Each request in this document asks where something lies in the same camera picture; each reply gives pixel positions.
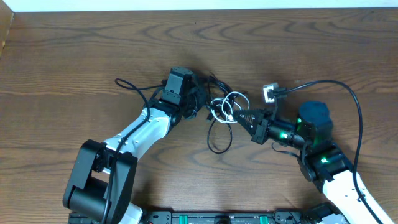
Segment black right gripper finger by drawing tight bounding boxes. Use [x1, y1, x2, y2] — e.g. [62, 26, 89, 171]
[233, 109, 264, 117]
[233, 114, 258, 136]

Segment black USB cable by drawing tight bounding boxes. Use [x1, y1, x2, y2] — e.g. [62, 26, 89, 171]
[201, 73, 249, 155]

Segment white USB cable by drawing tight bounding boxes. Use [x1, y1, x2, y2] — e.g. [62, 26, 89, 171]
[210, 91, 251, 124]

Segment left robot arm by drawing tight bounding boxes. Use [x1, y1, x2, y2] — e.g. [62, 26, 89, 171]
[62, 67, 208, 223]

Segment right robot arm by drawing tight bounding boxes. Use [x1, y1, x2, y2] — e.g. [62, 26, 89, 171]
[233, 101, 392, 223]

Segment right camera cable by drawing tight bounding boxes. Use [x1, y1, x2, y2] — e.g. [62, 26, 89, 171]
[273, 79, 385, 224]

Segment camera cable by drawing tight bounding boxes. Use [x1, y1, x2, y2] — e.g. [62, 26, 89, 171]
[273, 79, 385, 224]
[99, 77, 165, 224]

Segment left camera cable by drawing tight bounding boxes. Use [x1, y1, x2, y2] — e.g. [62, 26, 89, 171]
[99, 77, 165, 224]

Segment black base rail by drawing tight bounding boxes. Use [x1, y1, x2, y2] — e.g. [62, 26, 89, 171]
[68, 202, 343, 224]

